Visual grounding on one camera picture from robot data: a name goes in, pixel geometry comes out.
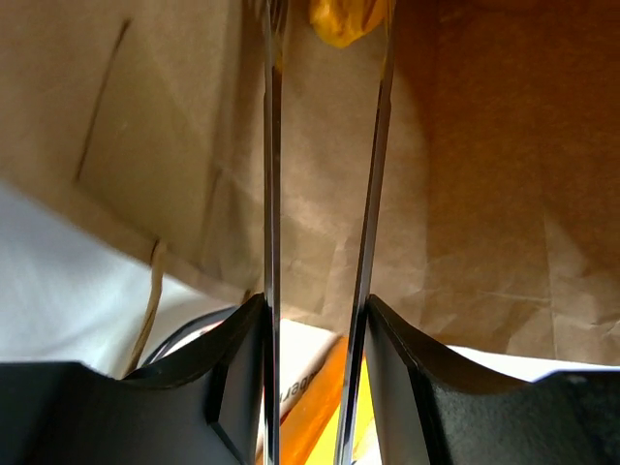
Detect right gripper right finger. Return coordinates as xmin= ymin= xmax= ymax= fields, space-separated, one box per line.
xmin=365 ymin=295 xmax=619 ymax=464

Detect strawberry print tray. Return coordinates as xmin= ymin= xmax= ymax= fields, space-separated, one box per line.
xmin=139 ymin=309 xmax=340 ymax=465

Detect orange fake bread roll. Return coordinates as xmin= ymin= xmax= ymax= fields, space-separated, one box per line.
xmin=308 ymin=0 xmax=390 ymax=48

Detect metal tongs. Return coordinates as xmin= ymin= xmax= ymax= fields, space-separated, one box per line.
xmin=254 ymin=1 xmax=396 ymax=464

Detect orange fake baguette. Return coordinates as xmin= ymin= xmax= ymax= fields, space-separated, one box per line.
xmin=280 ymin=333 xmax=384 ymax=465

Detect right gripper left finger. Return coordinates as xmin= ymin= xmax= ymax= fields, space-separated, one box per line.
xmin=1 ymin=294 xmax=265 ymax=464

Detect brown paper bag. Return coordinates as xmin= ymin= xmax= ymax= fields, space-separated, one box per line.
xmin=1 ymin=1 xmax=619 ymax=375

